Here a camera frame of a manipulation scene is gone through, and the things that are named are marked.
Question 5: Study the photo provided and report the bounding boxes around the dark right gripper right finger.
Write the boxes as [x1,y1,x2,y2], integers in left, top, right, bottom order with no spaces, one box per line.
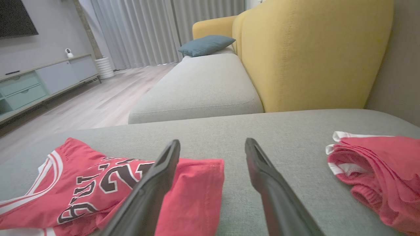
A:
[244,138,325,236]

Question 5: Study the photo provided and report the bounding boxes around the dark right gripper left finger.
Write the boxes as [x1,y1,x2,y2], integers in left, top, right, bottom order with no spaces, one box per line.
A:
[100,139,181,236]

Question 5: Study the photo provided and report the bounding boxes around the red basketball jersey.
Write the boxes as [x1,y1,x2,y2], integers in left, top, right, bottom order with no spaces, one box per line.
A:
[0,137,225,236]

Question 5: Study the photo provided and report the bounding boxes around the red shorts with white stripes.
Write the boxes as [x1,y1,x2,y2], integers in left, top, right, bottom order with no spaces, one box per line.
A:
[325,131,420,236]

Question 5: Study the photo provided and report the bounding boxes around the large grey sofa chaise cushion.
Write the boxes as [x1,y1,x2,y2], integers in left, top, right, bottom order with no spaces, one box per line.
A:
[0,109,420,236]

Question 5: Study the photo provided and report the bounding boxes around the grey sofa seat cushion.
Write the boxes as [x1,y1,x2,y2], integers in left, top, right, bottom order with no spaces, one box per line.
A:
[128,46,265,125]

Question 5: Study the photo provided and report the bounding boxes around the white ribbed cylinder appliance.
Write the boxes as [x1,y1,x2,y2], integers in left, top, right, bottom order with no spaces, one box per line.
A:
[95,57,116,80]

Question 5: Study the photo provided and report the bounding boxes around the yellow sofa backrest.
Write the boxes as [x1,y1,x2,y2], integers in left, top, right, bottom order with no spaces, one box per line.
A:
[231,0,394,113]

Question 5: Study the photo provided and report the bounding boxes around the grey green tv cabinet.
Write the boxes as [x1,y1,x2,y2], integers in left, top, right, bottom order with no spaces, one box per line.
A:
[0,54,102,127]

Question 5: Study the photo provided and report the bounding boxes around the teal throw pillow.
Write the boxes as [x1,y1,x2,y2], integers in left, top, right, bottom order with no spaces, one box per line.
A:
[178,35,236,58]

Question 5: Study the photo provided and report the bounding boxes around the grey pleated curtain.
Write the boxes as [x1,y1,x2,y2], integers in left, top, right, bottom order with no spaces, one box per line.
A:
[79,0,183,71]
[171,0,246,46]

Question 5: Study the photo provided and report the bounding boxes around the yellow sofa armrest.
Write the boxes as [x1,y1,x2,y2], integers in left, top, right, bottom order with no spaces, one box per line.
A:
[192,15,237,40]

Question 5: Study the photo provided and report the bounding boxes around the black wall television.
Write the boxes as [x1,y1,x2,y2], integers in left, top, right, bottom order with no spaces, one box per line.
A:
[0,0,39,39]

